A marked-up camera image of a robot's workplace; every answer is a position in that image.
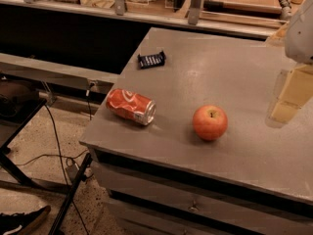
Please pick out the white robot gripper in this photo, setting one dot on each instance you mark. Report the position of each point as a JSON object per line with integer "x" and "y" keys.
{"x": 300, "y": 38}

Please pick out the red coke can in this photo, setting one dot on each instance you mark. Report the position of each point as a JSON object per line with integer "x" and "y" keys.
{"x": 131, "y": 105}

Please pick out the red apple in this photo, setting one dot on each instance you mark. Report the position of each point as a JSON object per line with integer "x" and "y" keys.
{"x": 210, "y": 122}

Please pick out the black snack bar wrapper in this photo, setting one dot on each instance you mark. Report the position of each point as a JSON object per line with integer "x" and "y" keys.
{"x": 151, "y": 61}

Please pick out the grey drawer cabinet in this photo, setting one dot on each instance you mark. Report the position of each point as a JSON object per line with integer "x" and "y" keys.
{"x": 164, "y": 179}

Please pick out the black metal stand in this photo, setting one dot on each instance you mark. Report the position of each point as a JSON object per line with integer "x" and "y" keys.
{"x": 56, "y": 227}

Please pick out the dark side table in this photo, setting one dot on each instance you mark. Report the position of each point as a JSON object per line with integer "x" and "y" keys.
{"x": 19, "y": 103}

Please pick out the black sneaker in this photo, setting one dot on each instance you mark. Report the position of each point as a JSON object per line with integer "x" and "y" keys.
{"x": 21, "y": 223}

